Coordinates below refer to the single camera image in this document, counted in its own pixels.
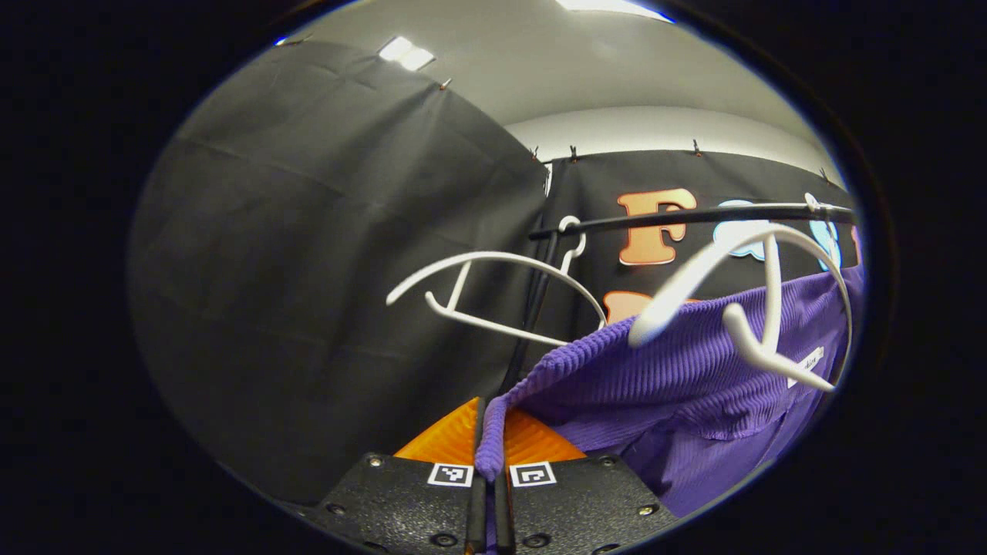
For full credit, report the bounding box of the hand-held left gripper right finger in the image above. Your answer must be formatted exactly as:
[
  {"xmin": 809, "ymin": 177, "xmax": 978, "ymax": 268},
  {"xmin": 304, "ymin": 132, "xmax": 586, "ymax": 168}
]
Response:
[{"xmin": 493, "ymin": 407, "xmax": 681, "ymax": 555}]

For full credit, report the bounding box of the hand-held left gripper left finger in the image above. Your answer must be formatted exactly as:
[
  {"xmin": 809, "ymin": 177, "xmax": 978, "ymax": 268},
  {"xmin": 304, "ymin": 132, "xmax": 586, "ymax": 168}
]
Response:
[{"xmin": 307, "ymin": 396, "xmax": 488, "ymax": 555}]

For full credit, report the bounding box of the purple corduroy jacket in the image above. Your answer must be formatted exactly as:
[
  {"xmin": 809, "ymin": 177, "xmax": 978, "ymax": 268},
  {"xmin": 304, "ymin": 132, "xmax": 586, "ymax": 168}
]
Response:
[{"xmin": 474, "ymin": 266, "xmax": 866, "ymax": 519}]

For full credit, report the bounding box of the white plastic hanger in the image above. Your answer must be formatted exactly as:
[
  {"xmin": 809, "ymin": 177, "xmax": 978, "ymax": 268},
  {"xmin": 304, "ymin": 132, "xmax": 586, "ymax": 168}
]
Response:
[
  {"xmin": 627, "ymin": 193, "xmax": 855, "ymax": 394},
  {"xmin": 386, "ymin": 215, "xmax": 610, "ymax": 349}
]

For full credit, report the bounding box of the black clothes rack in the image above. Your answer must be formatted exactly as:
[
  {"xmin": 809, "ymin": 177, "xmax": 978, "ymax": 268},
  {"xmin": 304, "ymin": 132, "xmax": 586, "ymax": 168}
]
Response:
[{"xmin": 501, "ymin": 202, "xmax": 858, "ymax": 394}]

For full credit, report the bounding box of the ceiling light panel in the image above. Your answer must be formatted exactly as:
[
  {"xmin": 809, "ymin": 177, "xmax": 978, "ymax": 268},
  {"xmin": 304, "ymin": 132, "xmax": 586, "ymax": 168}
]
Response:
[
  {"xmin": 555, "ymin": 0, "xmax": 673, "ymax": 23},
  {"xmin": 377, "ymin": 35, "xmax": 437, "ymax": 72}
]

